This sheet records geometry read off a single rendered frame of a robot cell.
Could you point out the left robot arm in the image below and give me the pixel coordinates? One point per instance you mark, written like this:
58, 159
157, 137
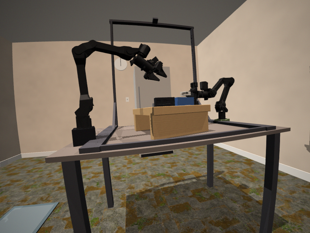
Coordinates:
210, 93

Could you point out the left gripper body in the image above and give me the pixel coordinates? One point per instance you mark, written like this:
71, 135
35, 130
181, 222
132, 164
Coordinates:
197, 94

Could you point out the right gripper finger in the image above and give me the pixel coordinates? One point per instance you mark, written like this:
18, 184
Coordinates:
153, 77
161, 72

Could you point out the blue open-top tray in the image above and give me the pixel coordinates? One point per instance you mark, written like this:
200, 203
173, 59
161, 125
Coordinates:
184, 101

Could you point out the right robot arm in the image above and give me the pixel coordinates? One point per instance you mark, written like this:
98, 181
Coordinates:
84, 50

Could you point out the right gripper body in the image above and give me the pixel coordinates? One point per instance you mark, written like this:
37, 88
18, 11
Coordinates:
149, 68

